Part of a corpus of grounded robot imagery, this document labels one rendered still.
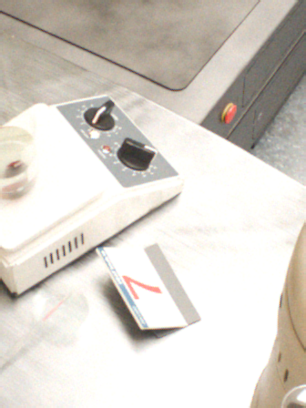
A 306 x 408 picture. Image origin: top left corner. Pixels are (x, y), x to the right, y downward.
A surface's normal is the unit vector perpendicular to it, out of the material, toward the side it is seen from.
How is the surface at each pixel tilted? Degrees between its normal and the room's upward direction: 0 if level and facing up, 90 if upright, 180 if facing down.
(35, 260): 90
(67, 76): 0
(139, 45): 0
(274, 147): 0
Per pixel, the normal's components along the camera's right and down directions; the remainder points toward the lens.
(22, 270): 0.59, 0.70
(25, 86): 0.00, -0.51
